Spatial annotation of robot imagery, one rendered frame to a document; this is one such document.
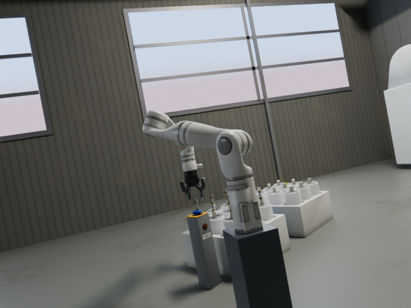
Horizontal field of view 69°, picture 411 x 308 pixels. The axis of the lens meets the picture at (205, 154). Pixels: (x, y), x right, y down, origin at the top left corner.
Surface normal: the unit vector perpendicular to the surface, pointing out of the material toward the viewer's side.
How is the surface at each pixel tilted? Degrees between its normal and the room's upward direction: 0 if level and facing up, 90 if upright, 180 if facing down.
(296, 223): 90
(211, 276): 90
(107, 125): 90
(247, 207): 90
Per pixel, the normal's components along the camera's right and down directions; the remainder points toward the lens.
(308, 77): 0.28, -0.04
